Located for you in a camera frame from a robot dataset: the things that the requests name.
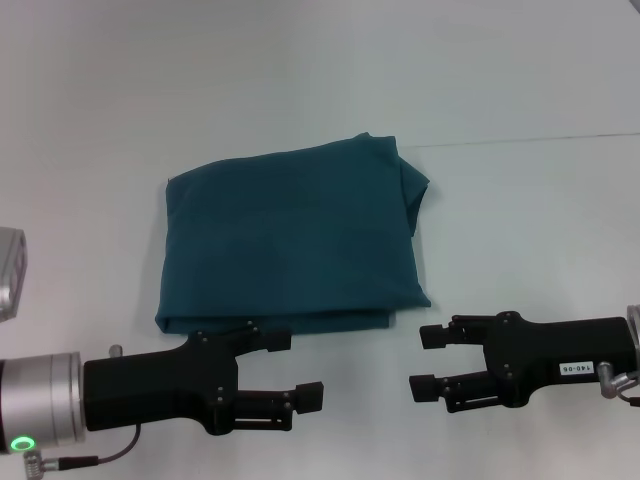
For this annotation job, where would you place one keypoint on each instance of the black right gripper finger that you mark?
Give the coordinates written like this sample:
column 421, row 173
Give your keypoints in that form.
column 450, row 392
column 450, row 335

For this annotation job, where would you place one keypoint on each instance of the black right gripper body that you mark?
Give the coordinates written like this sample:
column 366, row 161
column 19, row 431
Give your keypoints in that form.
column 550, row 355

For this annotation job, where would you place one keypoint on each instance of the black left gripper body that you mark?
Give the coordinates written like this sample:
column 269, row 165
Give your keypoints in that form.
column 160, row 385

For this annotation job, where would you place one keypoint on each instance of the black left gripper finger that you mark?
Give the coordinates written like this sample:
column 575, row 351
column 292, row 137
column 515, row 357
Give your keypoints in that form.
column 280, row 405
column 265, row 340

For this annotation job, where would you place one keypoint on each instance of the teal blue shirt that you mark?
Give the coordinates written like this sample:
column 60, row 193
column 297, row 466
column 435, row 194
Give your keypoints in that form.
column 290, row 240

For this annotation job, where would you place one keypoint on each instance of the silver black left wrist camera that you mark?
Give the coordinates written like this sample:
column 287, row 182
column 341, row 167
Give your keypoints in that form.
column 12, row 275

